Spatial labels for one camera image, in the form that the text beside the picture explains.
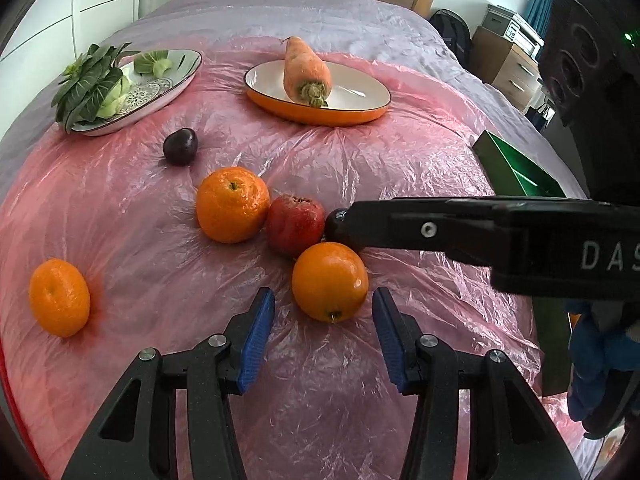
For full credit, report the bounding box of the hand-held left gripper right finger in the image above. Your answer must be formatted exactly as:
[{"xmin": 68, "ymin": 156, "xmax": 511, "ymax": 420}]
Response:
[{"xmin": 371, "ymin": 287, "xmax": 583, "ymax": 480}]

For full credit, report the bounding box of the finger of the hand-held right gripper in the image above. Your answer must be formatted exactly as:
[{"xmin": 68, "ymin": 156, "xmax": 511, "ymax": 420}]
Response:
[{"xmin": 344, "ymin": 198, "xmax": 501, "ymax": 264}]

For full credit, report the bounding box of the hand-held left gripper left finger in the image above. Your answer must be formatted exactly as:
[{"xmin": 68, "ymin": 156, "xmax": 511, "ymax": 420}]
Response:
[{"xmin": 60, "ymin": 287, "xmax": 277, "ymax": 480}]

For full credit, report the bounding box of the mandarin orange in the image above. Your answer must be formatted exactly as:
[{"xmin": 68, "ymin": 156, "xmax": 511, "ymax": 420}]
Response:
[
  {"xmin": 28, "ymin": 258, "xmax": 92, "ymax": 338},
  {"xmin": 195, "ymin": 166, "xmax": 271, "ymax": 244},
  {"xmin": 291, "ymin": 241, "xmax": 370, "ymax": 323}
]

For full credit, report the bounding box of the dark purple plum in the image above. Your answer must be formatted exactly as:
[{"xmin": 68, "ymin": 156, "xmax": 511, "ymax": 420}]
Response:
[
  {"xmin": 324, "ymin": 207, "xmax": 361, "ymax": 251},
  {"xmin": 162, "ymin": 128, "xmax": 199, "ymax": 166}
]

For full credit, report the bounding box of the green cardboard box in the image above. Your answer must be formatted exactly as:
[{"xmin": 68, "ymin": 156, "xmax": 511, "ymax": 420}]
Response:
[{"xmin": 471, "ymin": 130, "xmax": 571, "ymax": 397}]

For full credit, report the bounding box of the red pomegranate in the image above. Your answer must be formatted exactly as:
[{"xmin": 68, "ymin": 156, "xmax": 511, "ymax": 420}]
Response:
[{"xmin": 265, "ymin": 193, "xmax": 327, "ymax": 259}]

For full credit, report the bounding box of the person's right hand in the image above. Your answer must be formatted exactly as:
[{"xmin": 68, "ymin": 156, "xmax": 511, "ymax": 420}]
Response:
[{"xmin": 566, "ymin": 300, "xmax": 637, "ymax": 423}]

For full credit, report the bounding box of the orange oval plate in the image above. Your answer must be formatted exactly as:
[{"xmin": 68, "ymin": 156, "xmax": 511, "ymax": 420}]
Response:
[{"xmin": 243, "ymin": 59, "xmax": 392, "ymax": 127}]

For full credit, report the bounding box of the wooden drawer cabinet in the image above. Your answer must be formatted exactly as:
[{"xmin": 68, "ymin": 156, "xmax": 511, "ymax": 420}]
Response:
[{"xmin": 471, "ymin": 25, "xmax": 543, "ymax": 113}]

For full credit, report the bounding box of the pink plastic sheet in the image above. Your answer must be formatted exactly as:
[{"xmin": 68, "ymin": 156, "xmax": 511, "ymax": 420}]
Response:
[{"xmin": 0, "ymin": 35, "xmax": 586, "ymax": 480}]

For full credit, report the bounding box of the black backpack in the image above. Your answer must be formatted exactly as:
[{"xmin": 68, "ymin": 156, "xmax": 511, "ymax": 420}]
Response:
[{"xmin": 429, "ymin": 8, "xmax": 473, "ymax": 68}]

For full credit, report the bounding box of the carrot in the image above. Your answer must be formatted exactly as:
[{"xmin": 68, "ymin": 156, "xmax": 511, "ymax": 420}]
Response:
[{"xmin": 282, "ymin": 36, "xmax": 333, "ymax": 108}]

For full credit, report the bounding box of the white printer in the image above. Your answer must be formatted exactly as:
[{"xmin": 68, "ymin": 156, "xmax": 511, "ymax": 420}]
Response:
[{"xmin": 482, "ymin": 4, "xmax": 545, "ymax": 58}]

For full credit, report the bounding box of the phone in red case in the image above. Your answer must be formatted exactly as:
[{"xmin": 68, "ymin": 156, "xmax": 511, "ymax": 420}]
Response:
[{"xmin": 0, "ymin": 345, "xmax": 26, "ymax": 461}]

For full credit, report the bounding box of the patterned oval plate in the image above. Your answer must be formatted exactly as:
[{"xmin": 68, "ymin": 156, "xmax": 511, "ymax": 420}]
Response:
[{"xmin": 70, "ymin": 49, "xmax": 203, "ymax": 137}]

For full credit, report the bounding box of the small bok choy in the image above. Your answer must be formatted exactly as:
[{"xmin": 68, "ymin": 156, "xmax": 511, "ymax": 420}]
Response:
[{"xmin": 132, "ymin": 50, "xmax": 176, "ymax": 78}]

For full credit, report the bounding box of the large bok choy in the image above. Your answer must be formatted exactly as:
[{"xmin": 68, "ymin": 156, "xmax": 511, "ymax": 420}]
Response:
[{"xmin": 52, "ymin": 42, "xmax": 143, "ymax": 133}]

